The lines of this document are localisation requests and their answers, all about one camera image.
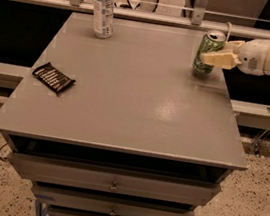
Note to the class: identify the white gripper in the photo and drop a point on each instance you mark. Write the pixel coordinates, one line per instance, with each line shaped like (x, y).
(252, 56)

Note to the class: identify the green soda can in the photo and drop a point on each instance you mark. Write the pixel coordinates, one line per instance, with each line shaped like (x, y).
(212, 41)

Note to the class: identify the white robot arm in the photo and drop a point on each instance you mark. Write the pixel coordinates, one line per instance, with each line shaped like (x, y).
(251, 57)

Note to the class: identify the clear plastic water bottle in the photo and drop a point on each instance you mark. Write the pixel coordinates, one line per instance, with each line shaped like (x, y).
(103, 18)

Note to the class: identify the grey drawer cabinet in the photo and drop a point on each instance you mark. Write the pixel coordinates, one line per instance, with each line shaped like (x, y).
(136, 105)

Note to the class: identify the black snack packet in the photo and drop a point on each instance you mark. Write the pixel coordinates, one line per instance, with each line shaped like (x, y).
(52, 78)

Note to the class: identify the top grey drawer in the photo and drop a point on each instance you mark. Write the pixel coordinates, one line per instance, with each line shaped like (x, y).
(110, 180)

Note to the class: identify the middle grey drawer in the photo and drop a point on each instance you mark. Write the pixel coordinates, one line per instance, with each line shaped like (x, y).
(107, 205)

